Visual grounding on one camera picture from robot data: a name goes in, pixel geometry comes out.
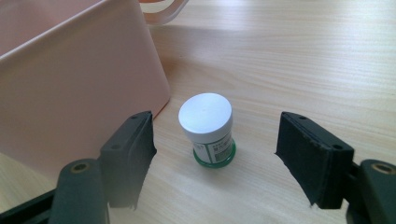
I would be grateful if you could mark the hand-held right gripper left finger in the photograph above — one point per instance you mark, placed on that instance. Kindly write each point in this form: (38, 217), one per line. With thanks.
(124, 161)

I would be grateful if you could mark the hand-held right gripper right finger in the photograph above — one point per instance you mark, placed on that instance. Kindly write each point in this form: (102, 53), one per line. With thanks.
(317, 158)

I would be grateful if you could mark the white-lidded green jar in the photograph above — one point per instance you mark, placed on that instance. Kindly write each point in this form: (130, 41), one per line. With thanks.
(206, 126)

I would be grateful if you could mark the pink plastic basket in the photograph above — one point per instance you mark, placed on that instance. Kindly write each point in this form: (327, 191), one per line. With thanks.
(71, 84)

